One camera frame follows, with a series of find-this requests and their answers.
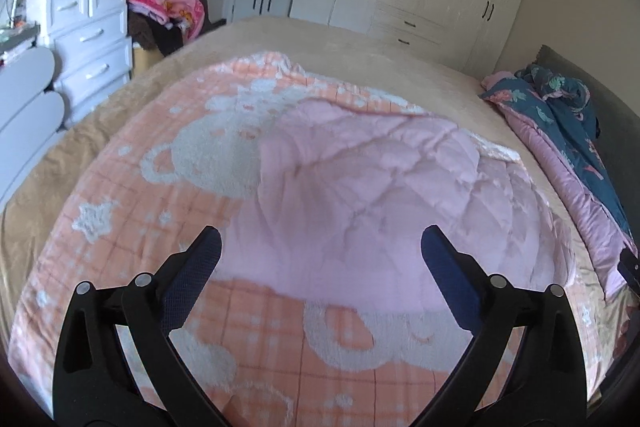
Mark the person's left hand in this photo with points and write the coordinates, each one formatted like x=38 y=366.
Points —
x=236 y=409

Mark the pink quilted jacket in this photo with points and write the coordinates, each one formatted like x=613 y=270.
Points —
x=360 y=207

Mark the yellow cardboard box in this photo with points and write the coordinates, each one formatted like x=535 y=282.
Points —
x=145 y=59

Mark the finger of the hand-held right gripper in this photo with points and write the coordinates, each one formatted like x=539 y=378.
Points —
x=629 y=268

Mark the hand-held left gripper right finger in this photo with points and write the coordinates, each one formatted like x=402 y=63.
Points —
x=450 y=277

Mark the pink clothes pile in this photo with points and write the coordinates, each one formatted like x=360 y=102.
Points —
x=170 y=2

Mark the white scalloped cabinet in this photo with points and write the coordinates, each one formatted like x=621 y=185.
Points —
x=25 y=127

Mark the white chest of drawers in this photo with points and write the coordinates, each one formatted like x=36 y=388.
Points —
x=85 y=52

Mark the dark brown clothes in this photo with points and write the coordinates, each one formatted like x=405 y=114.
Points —
x=160 y=39

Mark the orange checked bear blanket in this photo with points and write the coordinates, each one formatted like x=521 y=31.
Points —
x=150 y=227

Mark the blue floral quilt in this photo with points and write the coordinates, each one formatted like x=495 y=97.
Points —
x=565 y=122

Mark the grey headboard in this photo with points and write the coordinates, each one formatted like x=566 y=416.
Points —
x=615 y=97

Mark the tan bedspread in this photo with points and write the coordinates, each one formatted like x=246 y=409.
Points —
x=350 y=42

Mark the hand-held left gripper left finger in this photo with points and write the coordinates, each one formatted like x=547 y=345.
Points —
x=192 y=277

